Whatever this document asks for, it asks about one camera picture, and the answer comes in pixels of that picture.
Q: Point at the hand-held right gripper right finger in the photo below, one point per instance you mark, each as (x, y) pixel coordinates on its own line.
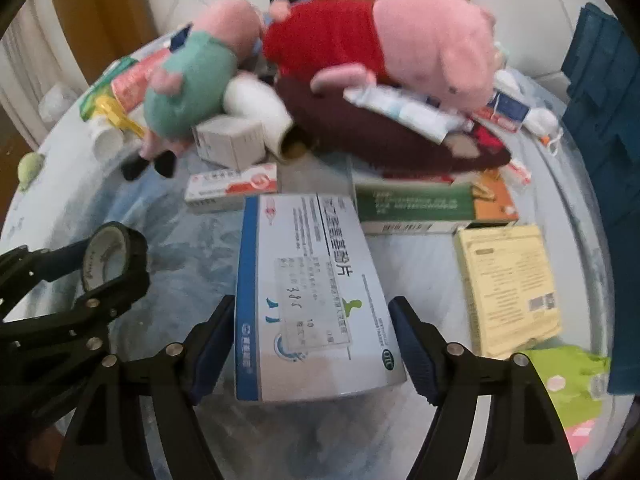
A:
(415, 355)

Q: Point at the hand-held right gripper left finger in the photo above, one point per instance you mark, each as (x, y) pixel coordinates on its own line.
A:
(210, 355)

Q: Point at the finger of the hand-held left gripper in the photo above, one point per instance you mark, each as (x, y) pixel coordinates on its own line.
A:
(60, 262)
(75, 330)

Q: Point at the blue white medicine box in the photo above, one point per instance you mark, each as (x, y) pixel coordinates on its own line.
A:
(310, 285)

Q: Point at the pink soft pack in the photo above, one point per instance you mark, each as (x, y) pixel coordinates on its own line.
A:
(582, 432)

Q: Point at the pink pig plush teal shirt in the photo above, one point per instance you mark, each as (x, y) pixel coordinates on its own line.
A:
(195, 75)

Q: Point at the pink pig plush red dress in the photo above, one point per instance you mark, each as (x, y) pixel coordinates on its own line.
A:
(425, 45)

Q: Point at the blue plastic crate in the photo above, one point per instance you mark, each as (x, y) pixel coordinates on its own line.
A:
(600, 85)

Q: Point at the small green plush toy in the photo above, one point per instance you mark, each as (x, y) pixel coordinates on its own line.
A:
(31, 167)

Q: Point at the floral blue bedsheet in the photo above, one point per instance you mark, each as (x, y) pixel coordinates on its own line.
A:
(165, 240)

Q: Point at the beige flat box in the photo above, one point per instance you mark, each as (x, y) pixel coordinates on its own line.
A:
(505, 285)

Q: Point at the white pill bottle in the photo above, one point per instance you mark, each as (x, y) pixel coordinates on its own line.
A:
(107, 140)

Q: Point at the light green wipes pack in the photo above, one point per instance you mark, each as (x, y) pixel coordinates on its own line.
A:
(560, 375)

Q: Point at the green orange medicine box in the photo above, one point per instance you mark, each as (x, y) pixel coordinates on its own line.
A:
(415, 205)

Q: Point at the clear plastic bag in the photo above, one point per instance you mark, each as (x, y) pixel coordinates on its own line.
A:
(57, 105)

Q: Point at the yellow plastic toy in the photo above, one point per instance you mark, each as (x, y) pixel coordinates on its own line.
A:
(112, 110)

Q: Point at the red white ointment box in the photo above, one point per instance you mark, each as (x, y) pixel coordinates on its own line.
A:
(225, 187)

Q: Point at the green wet wipes pack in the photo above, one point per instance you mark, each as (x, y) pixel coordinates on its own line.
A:
(100, 92)

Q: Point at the pink tissue pack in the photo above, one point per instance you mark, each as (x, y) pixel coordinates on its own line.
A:
(135, 82)

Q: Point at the small white teal box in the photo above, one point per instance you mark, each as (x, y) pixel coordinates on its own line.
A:
(225, 142)

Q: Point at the small red white box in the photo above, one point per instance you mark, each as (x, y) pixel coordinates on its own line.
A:
(515, 172)

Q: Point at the dark maroon plush cushion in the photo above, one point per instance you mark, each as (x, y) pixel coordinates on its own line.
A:
(360, 135)

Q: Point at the white blue sachet pack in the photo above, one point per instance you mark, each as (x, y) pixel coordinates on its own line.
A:
(410, 112)

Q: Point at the white cylindrical bottle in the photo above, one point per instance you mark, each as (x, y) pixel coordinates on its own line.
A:
(255, 105)

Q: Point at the blue red medicine box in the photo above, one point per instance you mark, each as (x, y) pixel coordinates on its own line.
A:
(507, 110)

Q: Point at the white face mask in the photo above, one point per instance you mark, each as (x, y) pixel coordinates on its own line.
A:
(542, 120)

